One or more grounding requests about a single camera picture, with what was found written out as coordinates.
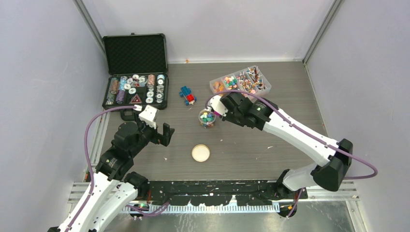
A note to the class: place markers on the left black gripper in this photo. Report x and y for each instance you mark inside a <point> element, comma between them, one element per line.
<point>164,138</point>

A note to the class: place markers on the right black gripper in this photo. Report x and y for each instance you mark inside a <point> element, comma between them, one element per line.
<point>228,118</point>

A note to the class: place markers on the clear plastic jar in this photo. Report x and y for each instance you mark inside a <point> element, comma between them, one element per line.
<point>206,118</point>

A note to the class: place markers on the gold jar lid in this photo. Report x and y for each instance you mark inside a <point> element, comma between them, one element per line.
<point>200,153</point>

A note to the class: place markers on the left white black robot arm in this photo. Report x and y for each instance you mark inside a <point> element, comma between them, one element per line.
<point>112,185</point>

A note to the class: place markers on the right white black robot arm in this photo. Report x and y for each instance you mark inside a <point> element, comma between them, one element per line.
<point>330,162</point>

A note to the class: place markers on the clear compartment candy box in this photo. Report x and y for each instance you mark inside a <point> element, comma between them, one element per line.
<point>250,79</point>

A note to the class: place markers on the blue red brick toy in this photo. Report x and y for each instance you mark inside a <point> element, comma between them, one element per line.
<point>187,94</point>

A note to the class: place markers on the black poker chip case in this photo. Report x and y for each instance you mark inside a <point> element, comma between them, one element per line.
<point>142,55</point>

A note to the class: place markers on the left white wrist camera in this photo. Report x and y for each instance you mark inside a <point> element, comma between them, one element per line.
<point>147,115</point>

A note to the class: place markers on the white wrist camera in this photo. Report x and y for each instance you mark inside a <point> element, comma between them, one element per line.
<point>147,115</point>
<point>215,104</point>

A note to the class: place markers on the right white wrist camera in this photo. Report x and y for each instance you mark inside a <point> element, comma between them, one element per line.
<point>215,104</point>

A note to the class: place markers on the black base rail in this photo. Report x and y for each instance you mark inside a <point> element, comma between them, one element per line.
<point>214,193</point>

